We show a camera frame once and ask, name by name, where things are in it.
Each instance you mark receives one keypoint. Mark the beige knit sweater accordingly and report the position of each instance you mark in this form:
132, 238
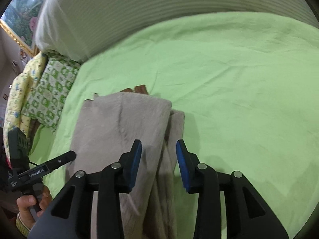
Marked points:
106, 128

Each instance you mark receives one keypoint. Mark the yellow patterned quilt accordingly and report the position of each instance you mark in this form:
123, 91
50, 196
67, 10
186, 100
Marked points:
22, 86

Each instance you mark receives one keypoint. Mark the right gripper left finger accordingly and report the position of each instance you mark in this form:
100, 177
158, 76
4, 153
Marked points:
69, 214

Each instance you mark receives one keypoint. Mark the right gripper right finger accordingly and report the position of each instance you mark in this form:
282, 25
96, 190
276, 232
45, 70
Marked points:
247, 213

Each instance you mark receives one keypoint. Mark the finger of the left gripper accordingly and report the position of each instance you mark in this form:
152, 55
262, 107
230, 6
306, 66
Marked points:
59, 161

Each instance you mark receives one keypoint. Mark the gold framed picture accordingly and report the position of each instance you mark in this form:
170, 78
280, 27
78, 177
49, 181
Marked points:
19, 22

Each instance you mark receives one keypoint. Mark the white striped headboard cover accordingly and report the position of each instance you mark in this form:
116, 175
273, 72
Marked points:
80, 29

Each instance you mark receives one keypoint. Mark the green white patterned pillow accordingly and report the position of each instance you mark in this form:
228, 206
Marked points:
46, 101

